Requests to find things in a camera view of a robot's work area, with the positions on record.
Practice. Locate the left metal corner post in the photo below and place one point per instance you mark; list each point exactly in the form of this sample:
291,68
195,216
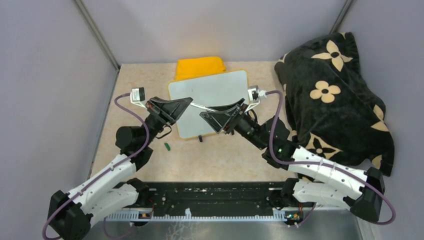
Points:
95,31

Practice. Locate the right metal corner post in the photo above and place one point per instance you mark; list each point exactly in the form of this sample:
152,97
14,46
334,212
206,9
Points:
341,16

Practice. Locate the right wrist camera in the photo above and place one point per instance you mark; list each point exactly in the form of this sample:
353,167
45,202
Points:
253,97

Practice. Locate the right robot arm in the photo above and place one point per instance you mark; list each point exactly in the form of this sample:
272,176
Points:
359,191

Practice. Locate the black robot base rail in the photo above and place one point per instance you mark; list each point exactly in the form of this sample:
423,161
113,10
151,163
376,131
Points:
213,202

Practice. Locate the metal corner post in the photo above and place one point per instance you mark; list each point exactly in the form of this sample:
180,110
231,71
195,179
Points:
341,16
95,31

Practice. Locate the green marker cap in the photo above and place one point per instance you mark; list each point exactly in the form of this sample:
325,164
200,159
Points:
167,146

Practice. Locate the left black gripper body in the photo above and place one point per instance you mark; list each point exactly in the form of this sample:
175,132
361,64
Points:
155,116

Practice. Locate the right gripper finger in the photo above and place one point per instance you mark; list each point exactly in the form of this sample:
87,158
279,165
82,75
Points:
217,120
225,109

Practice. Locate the black floral blanket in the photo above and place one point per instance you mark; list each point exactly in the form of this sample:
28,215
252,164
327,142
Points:
329,107

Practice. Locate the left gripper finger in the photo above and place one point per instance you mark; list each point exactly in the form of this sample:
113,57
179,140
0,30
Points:
171,117
180,104

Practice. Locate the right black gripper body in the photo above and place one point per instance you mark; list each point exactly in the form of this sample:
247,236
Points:
242,123

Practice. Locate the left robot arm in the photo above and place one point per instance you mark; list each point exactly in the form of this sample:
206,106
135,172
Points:
73,213

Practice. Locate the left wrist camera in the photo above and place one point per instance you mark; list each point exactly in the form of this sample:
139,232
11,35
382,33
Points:
137,95

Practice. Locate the green whiteboard marker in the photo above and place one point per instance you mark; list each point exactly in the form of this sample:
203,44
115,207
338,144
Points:
202,107

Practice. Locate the yellow-framed whiteboard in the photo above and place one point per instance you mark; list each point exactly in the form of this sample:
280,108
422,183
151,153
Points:
209,91

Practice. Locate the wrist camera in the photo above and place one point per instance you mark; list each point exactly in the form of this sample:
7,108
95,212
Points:
253,97
137,95

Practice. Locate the folded yellow cloth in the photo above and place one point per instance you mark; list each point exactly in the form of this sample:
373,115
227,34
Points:
189,68

